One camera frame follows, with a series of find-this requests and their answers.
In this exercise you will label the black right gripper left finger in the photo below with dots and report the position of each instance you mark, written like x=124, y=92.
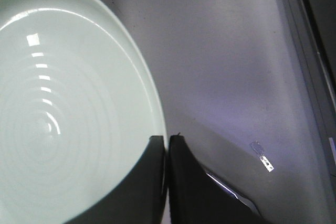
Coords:
x=139, y=197

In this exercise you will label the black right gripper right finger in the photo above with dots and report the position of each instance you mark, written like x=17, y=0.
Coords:
x=194, y=197

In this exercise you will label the light green round plate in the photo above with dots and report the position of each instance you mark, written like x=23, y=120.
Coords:
x=78, y=106

